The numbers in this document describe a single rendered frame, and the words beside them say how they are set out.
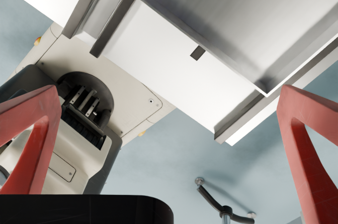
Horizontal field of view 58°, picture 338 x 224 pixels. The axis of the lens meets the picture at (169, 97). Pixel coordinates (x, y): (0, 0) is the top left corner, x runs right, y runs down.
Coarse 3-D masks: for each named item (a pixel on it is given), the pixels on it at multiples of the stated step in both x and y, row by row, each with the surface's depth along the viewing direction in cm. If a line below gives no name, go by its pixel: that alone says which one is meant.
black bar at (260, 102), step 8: (336, 40) 45; (328, 48) 46; (320, 56) 47; (312, 64) 48; (296, 72) 49; (304, 72) 49; (288, 80) 50; (296, 80) 50; (280, 88) 51; (264, 96) 52; (272, 96) 52; (248, 104) 55; (256, 104) 53; (264, 104) 53; (240, 112) 56; (248, 112) 54; (256, 112) 54; (232, 120) 57; (240, 120) 56; (248, 120) 55; (224, 128) 58; (232, 128) 57; (216, 136) 59; (224, 136) 58
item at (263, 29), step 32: (160, 0) 48; (192, 0) 47; (224, 0) 47; (256, 0) 46; (288, 0) 45; (320, 0) 44; (192, 32) 49; (224, 32) 49; (256, 32) 48; (288, 32) 48; (320, 32) 47; (224, 64) 49; (256, 64) 51; (288, 64) 50
